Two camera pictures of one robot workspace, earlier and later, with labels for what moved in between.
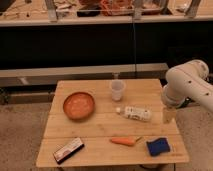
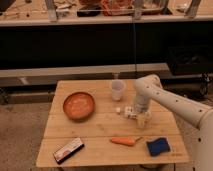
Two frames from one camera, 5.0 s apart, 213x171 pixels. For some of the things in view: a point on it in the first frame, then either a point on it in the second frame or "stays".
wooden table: (110, 122) stays
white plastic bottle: (133, 112) stays
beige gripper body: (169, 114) -> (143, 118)
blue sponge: (157, 146) stays
